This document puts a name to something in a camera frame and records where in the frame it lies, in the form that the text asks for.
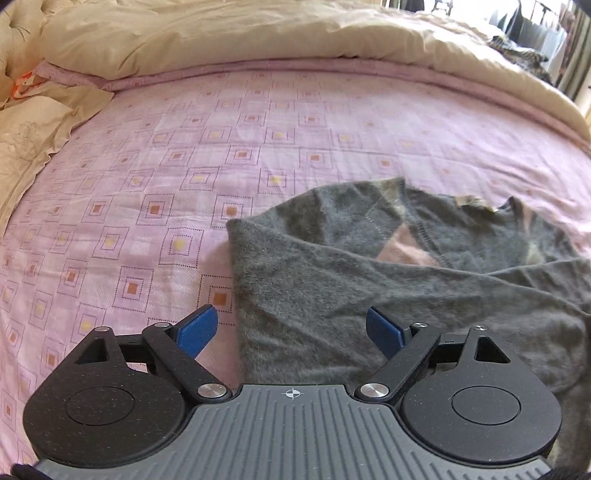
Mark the green curtain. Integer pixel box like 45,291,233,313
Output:
557,5,590,101

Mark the beige pillow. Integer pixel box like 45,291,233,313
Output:
1,82,113,231

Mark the orange small object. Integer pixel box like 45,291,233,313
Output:
11,71,45,99

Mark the pink patterned bed sheet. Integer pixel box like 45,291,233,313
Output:
1,60,590,468

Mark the beige duvet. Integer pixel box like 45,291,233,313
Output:
1,1,590,142

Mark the grey argyle knit sweater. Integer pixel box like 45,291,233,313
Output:
226,178,590,470

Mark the dark clothes pile on bed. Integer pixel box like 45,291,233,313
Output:
487,36,552,85

